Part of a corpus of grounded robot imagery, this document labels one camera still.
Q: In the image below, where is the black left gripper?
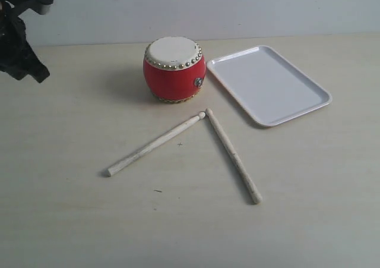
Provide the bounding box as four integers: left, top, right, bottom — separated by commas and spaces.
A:
1, 0, 54, 83

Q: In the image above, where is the wooden drumstick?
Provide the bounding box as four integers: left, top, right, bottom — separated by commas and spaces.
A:
205, 108, 262, 204
106, 111, 206, 177

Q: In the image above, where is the small red drum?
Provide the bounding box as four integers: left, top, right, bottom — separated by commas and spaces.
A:
143, 36, 206, 103

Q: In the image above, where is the white rectangular plastic tray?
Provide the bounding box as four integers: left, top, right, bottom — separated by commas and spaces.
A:
207, 45, 332, 128

